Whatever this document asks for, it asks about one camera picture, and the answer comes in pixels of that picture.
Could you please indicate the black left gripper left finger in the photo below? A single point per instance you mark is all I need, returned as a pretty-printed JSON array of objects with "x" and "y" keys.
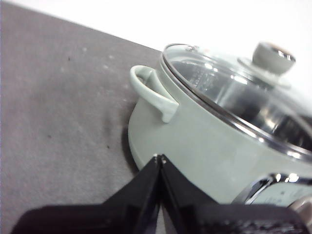
[{"x": 102, "y": 219}]

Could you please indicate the pale green electric cooking pot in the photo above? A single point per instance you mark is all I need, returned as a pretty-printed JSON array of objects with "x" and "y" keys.
[{"x": 195, "y": 136}]

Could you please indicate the glass lid with green knob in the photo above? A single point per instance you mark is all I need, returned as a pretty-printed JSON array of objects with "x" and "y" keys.
[{"x": 231, "y": 85}]

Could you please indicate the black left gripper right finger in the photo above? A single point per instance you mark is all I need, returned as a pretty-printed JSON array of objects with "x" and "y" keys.
[{"x": 219, "y": 219}]

